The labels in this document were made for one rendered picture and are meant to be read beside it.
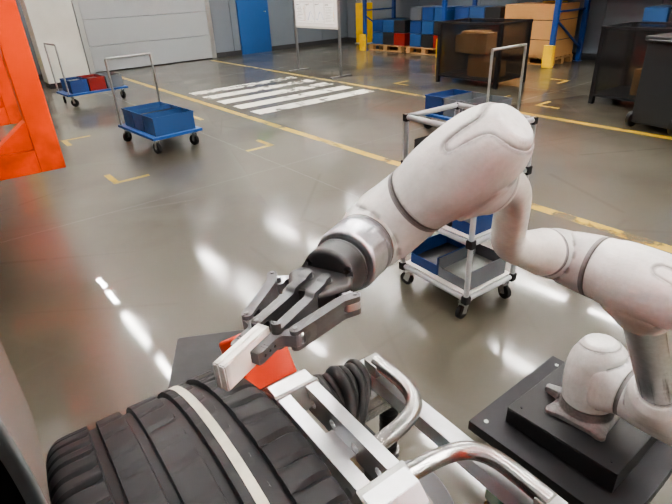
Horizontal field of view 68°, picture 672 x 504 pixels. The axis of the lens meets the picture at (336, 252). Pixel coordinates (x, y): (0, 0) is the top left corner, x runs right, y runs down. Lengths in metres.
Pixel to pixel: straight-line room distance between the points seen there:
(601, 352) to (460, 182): 1.09
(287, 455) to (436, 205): 0.33
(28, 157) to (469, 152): 3.66
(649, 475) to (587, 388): 0.30
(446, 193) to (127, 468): 0.45
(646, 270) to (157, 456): 0.87
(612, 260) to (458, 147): 0.55
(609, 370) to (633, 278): 0.61
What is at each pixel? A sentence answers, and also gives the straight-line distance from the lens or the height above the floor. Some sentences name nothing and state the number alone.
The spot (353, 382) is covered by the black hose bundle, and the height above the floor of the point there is 1.04.
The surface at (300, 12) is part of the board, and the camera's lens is 11.18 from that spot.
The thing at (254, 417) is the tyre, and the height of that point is 1.18.
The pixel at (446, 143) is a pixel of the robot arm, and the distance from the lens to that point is 0.62.
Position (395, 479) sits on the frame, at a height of 1.12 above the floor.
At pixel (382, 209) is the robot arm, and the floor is 1.32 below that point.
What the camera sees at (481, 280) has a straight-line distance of 2.76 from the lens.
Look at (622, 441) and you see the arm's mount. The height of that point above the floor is 0.37.
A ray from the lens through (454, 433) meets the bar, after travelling 0.82.
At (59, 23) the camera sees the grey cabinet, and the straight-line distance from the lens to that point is 11.93.
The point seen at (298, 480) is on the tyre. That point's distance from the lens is 0.52.
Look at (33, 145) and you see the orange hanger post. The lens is 4.05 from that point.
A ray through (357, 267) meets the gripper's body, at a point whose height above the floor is 1.28.
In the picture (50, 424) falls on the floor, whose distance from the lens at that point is 2.54.
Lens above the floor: 1.58
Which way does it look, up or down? 28 degrees down
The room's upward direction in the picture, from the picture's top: 3 degrees counter-clockwise
